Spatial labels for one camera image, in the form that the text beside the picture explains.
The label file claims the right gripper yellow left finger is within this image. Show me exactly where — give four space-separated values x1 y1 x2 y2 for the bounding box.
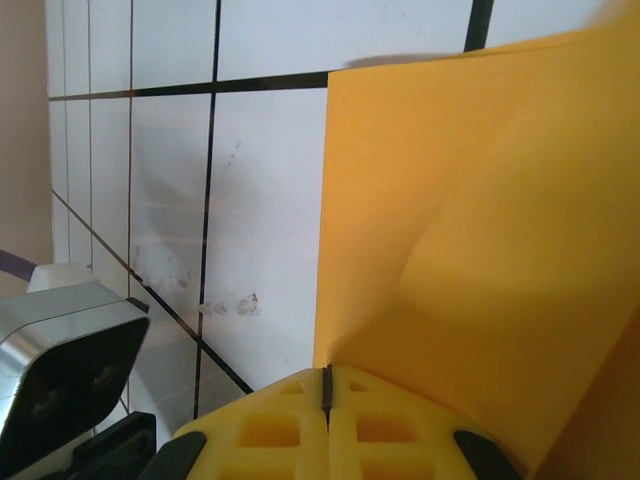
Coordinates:
142 366 331 480

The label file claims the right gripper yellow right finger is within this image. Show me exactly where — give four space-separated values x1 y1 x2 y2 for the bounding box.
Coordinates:
327 363 526 480

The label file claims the orange square paper sheet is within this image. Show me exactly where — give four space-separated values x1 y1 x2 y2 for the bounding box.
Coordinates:
312 19 640 480

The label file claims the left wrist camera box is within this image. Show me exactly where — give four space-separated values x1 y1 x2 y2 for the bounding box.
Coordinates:
0 262 152 469

